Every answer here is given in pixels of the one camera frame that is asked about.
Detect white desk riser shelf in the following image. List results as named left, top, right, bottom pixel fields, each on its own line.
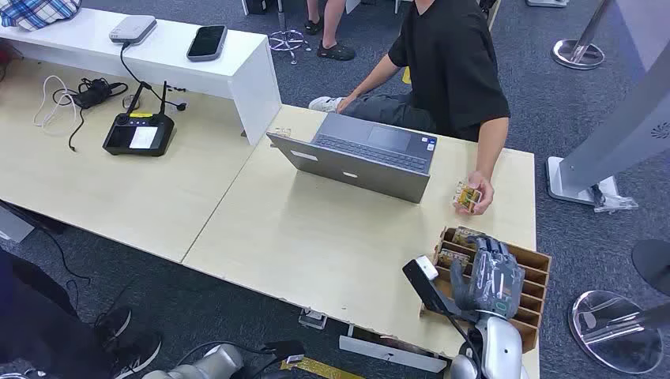
left=0, top=7, right=283, bottom=148

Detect grey open laptop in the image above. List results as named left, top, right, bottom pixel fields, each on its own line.
left=266, top=112, right=439, bottom=205

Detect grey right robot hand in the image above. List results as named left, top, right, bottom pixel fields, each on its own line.
left=450, top=236, right=526, bottom=320

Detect yellow card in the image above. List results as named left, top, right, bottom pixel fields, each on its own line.
left=453, top=181, right=483, bottom=215

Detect wooden slotted card rack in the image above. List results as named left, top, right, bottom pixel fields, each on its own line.
left=421, top=226, right=552, bottom=354

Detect white floor stand kiosk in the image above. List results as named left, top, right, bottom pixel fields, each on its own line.
left=546, top=0, right=670, bottom=206

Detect person's left hand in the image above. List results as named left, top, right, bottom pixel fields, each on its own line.
left=454, top=171, right=495, bottom=216

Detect blue plaid cloth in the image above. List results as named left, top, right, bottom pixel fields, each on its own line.
left=0, top=0, right=83, bottom=32

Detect colourful printed card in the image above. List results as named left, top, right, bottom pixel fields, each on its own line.
left=452, top=226, right=487, bottom=248
left=437, top=248, right=471, bottom=271

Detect black cable on robot arm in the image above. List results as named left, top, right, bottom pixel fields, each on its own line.
left=447, top=311, right=485, bottom=379

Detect clear acrylic round base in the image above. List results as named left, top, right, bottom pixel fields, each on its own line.
left=568, top=290, right=670, bottom=376

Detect thin black power cable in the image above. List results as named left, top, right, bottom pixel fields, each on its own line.
left=119, top=41, right=188, bottom=112

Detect black smartphone in grey case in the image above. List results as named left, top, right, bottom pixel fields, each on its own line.
left=186, top=24, right=228, bottom=62

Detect small clear plastic clip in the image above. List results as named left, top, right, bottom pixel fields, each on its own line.
left=298, top=308, right=329, bottom=331

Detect black adapter with cable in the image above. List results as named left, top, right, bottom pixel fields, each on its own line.
left=52, top=77, right=130, bottom=152

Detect yellow measuring strip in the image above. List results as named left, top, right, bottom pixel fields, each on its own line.
left=280, top=357, right=365, bottom=379

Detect white coiled cable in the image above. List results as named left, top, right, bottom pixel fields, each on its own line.
left=32, top=75, right=80, bottom=137

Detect chrome chair base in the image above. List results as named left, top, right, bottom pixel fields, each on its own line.
left=268, top=0, right=313, bottom=66

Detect person in dark shoes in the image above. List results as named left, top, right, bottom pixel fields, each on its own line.
left=0, top=248, right=164, bottom=379

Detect black remote controller with antennas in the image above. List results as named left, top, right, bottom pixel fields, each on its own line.
left=102, top=81, right=176, bottom=157

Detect white metal bracket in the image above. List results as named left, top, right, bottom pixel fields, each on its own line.
left=338, top=324, right=449, bottom=374

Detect standing person's legs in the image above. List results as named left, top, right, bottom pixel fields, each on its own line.
left=303, top=0, right=357, bottom=62

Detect chrome stanchion post with base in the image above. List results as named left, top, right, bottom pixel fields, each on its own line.
left=551, top=0, right=613, bottom=71

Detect black round stand base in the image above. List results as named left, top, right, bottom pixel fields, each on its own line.
left=631, top=239, right=670, bottom=297

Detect grey flat power box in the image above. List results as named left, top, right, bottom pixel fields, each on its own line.
left=108, top=15, right=158, bottom=45

